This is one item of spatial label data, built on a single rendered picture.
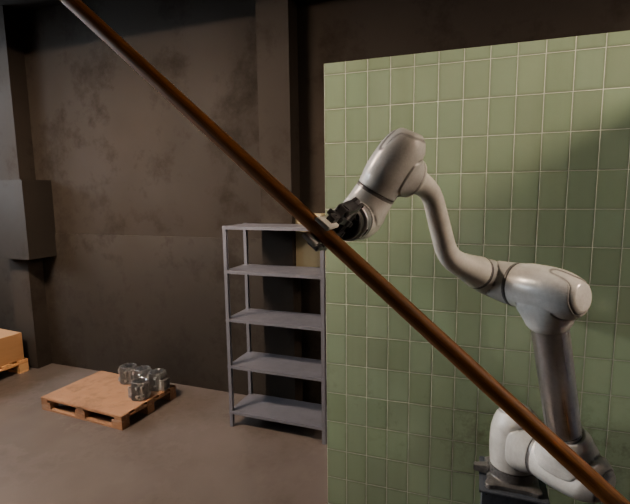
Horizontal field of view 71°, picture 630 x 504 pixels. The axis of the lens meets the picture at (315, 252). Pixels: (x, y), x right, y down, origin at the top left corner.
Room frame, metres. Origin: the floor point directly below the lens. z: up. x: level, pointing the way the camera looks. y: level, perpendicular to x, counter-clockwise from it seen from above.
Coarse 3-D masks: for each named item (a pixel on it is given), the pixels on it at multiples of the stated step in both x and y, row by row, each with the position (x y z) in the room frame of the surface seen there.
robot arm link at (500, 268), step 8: (496, 264) 1.31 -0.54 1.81; (504, 264) 1.30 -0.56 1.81; (512, 264) 1.29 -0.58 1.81; (496, 272) 1.29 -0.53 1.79; (504, 272) 1.28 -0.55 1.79; (496, 280) 1.28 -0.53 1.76; (504, 280) 1.26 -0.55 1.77; (480, 288) 1.30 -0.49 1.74; (488, 288) 1.29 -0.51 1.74; (496, 288) 1.28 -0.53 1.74; (488, 296) 1.35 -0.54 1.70; (496, 296) 1.29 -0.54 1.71; (504, 296) 1.26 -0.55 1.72
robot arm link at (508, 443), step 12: (528, 408) 1.46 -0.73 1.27; (492, 420) 1.49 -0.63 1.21; (504, 420) 1.44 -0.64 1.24; (492, 432) 1.47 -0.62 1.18; (504, 432) 1.42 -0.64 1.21; (516, 432) 1.40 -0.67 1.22; (492, 444) 1.47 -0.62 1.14; (504, 444) 1.42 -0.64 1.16; (516, 444) 1.38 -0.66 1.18; (528, 444) 1.36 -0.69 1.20; (492, 456) 1.47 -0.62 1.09; (504, 456) 1.42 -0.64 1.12; (516, 456) 1.38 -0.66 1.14; (504, 468) 1.42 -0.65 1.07; (516, 468) 1.39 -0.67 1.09
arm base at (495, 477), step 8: (488, 456) 1.59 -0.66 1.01; (480, 464) 1.51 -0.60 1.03; (488, 464) 1.50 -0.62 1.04; (488, 472) 1.48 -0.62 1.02; (496, 472) 1.44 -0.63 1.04; (488, 480) 1.44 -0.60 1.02; (496, 480) 1.43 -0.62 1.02; (504, 480) 1.42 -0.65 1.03; (512, 480) 1.41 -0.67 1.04; (520, 480) 1.40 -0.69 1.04; (528, 480) 1.40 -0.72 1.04; (536, 480) 1.43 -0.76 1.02; (488, 488) 1.42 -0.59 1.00; (496, 488) 1.42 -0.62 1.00; (504, 488) 1.41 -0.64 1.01; (512, 488) 1.40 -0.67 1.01; (520, 488) 1.39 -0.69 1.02; (528, 488) 1.39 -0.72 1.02; (536, 488) 1.39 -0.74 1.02; (536, 496) 1.37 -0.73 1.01
